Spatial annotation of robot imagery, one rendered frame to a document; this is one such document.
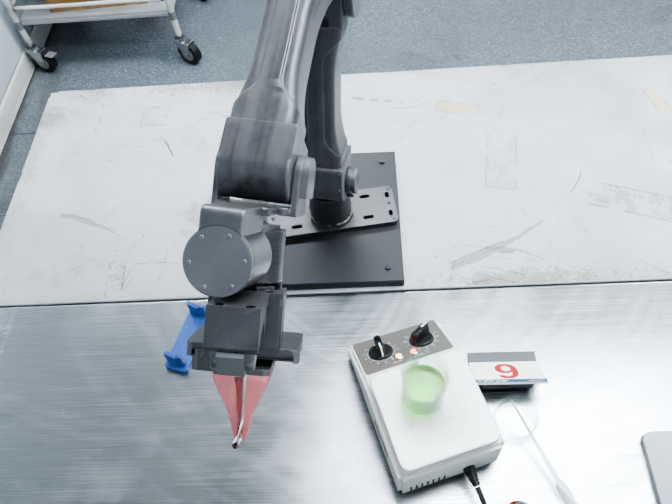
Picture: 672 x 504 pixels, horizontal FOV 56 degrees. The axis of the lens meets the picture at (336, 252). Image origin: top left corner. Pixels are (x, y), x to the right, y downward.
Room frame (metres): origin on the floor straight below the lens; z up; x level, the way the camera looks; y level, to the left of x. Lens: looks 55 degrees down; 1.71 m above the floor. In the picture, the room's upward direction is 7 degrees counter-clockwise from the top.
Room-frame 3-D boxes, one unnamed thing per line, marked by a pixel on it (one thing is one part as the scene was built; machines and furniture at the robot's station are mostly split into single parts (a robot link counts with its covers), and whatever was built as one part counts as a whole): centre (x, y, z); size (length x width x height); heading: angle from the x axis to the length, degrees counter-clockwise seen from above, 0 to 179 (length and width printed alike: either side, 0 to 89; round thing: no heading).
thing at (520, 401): (0.26, -0.20, 0.91); 0.06 x 0.06 x 0.02
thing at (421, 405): (0.27, -0.08, 1.02); 0.06 x 0.05 x 0.08; 52
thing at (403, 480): (0.29, -0.08, 0.94); 0.22 x 0.13 x 0.08; 11
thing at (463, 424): (0.26, -0.09, 0.98); 0.12 x 0.12 x 0.01; 11
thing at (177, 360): (0.44, 0.22, 0.92); 0.10 x 0.03 x 0.04; 159
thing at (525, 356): (0.33, -0.20, 0.92); 0.09 x 0.06 x 0.04; 84
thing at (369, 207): (0.61, 0.00, 0.96); 0.20 x 0.07 x 0.08; 91
